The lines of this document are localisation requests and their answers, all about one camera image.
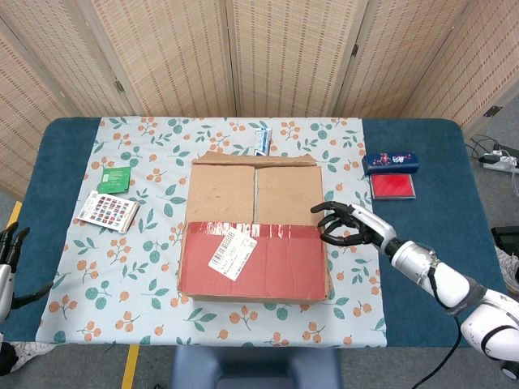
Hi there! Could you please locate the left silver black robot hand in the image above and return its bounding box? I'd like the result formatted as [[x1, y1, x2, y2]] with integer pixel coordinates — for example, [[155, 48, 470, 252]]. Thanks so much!
[[0, 221, 54, 321]]

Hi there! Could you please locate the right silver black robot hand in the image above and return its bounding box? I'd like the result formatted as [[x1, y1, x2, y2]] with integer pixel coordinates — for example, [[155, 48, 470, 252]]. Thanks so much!
[[310, 201, 397, 254]]

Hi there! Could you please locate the brown cardboard box red top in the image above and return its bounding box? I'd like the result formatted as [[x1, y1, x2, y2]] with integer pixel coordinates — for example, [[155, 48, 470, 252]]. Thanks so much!
[[178, 150, 333, 303]]

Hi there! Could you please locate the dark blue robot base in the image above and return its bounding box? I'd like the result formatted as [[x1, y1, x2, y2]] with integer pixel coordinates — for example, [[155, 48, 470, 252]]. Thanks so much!
[[169, 346, 344, 389]]

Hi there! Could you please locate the navy blue oblong box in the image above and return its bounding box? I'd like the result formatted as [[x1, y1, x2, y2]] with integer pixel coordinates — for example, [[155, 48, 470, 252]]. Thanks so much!
[[362, 152, 421, 177]]

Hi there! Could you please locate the red ink pad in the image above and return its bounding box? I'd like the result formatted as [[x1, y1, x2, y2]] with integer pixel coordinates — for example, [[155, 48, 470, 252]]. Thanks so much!
[[371, 173, 418, 200]]

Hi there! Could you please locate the white grey sneaker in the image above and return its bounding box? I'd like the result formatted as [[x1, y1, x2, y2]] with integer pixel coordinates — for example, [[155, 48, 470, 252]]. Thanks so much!
[[495, 246, 519, 293], [7, 341, 56, 360]]

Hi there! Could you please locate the blue table cover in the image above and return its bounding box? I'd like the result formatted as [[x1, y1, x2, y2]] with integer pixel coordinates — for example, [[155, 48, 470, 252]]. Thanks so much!
[[0, 117, 510, 348]]

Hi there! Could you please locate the floral leaf fruit tablecloth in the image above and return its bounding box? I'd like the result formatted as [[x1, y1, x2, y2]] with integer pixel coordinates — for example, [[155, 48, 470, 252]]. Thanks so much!
[[35, 116, 388, 348]]

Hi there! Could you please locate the booklet with colourful squares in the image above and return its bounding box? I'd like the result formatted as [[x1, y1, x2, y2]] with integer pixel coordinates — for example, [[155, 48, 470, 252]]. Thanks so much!
[[75, 190, 141, 234]]

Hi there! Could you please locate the black device on floor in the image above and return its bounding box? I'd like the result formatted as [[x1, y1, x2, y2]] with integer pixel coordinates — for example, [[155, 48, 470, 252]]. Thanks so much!
[[491, 225, 519, 254]]

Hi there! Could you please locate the blue white toothpaste carton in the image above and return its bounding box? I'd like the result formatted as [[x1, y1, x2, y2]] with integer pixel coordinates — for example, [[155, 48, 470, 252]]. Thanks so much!
[[253, 126, 272, 157]]

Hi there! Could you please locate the white power strip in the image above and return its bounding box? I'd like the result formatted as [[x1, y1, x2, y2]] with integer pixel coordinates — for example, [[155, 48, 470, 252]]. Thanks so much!
[[478, 149, 519, 171]]

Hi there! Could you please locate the green paper packet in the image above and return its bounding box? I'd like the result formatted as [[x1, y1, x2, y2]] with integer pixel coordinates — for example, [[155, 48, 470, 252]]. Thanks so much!
[[97, 165, 133, 194]]

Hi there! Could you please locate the woven wooden folding screen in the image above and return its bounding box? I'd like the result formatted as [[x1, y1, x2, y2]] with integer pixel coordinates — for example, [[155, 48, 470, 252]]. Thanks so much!
[[0, 0, 519, 199]]

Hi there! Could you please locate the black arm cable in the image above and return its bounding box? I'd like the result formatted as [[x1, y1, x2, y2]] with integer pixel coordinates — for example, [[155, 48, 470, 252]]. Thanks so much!
[[405, 259, 464, 389]]

